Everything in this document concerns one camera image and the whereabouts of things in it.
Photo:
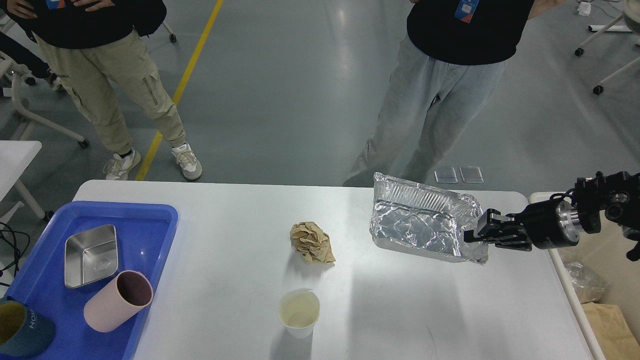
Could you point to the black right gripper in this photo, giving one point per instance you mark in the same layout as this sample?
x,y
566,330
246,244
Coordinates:
x,y
550,224

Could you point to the aluminium foil tray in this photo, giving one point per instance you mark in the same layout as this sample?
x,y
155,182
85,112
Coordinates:
x,y
421,220

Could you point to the brown paper ball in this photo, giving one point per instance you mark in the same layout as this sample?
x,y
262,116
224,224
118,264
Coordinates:
x,y
312,242

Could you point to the white paper cup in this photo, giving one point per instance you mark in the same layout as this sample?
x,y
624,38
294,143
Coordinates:
x,y
298,311

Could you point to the pink plastic mug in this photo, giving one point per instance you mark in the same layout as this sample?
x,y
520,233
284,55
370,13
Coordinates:
x,y
121,299

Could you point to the stainless steel rectangular container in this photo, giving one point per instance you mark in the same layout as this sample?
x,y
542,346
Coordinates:
x,y
90,256

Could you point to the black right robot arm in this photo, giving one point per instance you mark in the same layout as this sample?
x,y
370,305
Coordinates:
x,y
617,195

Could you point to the clear floor plate right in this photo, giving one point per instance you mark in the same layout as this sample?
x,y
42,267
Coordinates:
x,y
471,174

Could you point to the clear floor plate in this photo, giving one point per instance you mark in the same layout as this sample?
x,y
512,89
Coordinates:
x,y
471,174
446,174

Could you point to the clear floor plate left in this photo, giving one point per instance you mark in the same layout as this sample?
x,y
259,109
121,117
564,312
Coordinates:
x,y
446,174

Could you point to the crumpled clear plastic in bin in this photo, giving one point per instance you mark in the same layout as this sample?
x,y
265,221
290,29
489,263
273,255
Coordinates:
x,y
588,285

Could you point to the white plastic bin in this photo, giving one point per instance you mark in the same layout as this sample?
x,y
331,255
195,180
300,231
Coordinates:
x,y
605,253

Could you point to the brown paper in bin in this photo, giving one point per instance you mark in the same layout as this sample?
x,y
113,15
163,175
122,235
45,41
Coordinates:
x,y
614,336

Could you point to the person in grey trousers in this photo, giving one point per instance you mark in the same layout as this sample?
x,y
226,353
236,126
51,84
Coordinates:
x,y
448,66

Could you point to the white chair base right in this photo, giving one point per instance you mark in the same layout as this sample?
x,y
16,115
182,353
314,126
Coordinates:
x,y
613,50

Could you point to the person in khaki trousers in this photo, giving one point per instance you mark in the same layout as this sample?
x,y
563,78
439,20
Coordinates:
x,y
93,44

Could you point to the blue cup with yellow inside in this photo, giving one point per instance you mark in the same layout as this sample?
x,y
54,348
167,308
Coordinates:
x,y
24,333

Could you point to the white side table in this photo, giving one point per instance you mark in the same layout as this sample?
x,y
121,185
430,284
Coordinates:
x,y
15,157

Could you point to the person in blue jeans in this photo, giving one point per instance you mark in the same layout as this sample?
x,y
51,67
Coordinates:
x,y
21,55

